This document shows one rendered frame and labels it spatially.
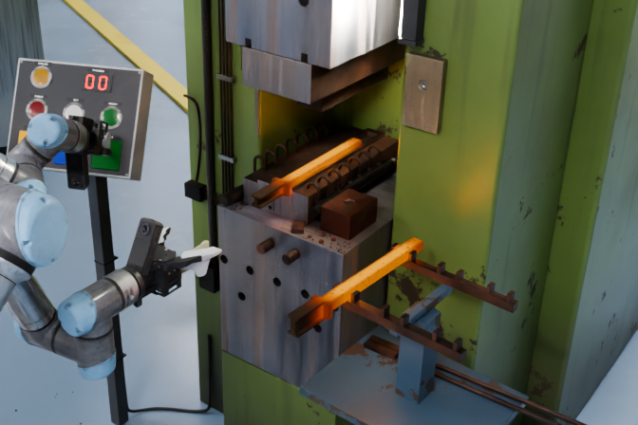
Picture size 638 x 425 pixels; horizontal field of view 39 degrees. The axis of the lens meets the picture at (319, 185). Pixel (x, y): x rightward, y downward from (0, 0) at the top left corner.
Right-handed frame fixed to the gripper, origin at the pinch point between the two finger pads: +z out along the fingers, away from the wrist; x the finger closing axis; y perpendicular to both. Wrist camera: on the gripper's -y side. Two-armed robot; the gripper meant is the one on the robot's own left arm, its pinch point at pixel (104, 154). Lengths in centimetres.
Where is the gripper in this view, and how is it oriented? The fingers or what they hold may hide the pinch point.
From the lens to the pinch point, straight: 231.8
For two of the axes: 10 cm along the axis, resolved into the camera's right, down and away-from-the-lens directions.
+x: -9.8, -1.1, 1.5
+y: 1.2, -9.9, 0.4
